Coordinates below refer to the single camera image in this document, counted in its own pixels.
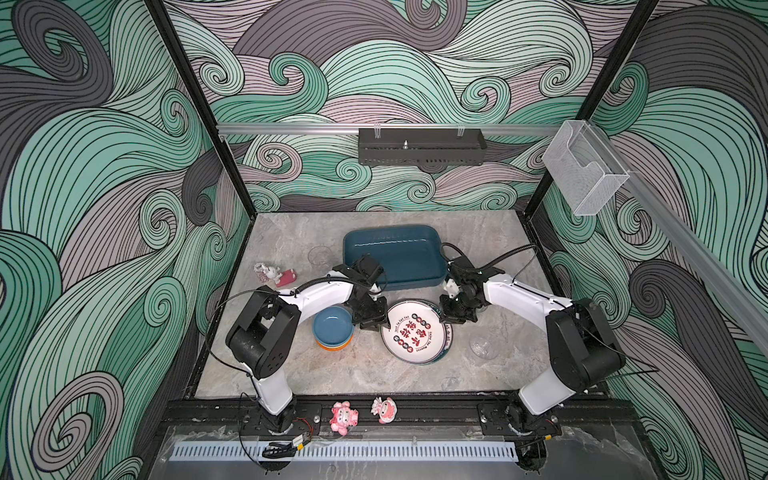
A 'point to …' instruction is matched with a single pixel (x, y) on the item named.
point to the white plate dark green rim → (449, 334)
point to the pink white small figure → (385, 409)
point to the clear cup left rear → (319, 255)
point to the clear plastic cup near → (484, 345)
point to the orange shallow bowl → (334, 348)
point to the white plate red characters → (417, 332)
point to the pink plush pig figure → (342, 417)
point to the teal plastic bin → (409, 255)
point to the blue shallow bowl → (333, 326)
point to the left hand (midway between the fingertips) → (388, 325)
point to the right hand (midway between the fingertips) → (441, 319)
